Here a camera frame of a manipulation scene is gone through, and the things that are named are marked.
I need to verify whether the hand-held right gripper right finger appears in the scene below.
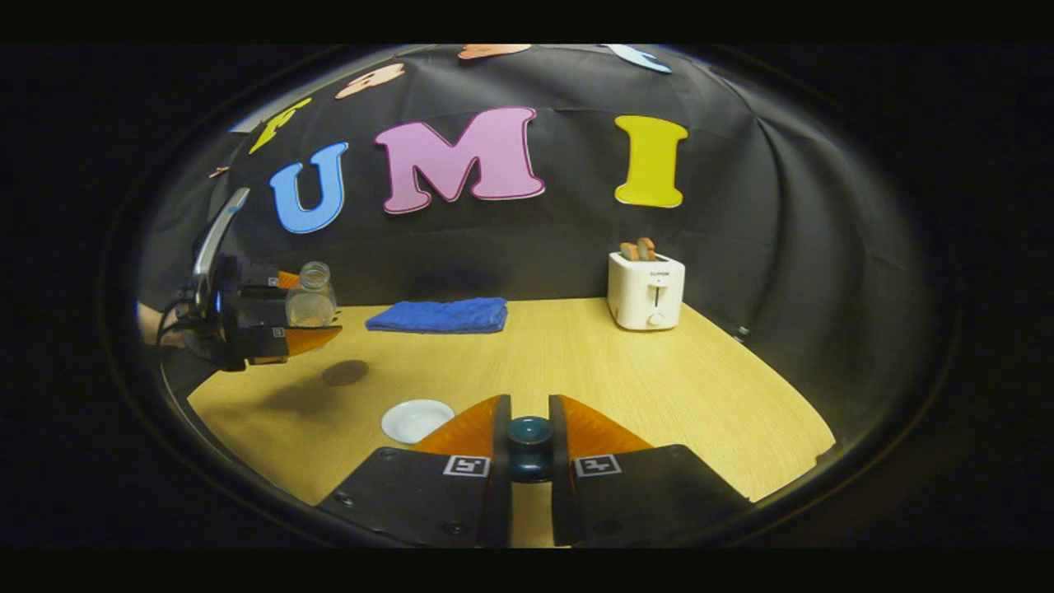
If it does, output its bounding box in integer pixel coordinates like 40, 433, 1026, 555
548, 394, 754, 549

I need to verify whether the black backdrop cloth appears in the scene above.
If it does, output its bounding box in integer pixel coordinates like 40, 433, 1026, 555
136, 45, 931, 413

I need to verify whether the teal teacup lid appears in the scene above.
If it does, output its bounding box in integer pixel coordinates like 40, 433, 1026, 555
506, 416, 554, 484

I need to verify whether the white toaster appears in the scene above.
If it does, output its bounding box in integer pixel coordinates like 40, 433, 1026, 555
608, 251, 686, 332

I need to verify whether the blue folded towel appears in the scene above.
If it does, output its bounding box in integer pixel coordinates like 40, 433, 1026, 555
365, 297, 509, 334

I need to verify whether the clear plastic water bottle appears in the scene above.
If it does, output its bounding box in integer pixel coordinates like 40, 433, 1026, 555
285, 261, 338, 329

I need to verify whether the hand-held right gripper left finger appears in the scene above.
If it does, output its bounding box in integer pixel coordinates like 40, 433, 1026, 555
317, 394, 513, 549

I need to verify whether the white teacup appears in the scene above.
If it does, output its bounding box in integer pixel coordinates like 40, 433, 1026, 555
380, 399, 455, 446

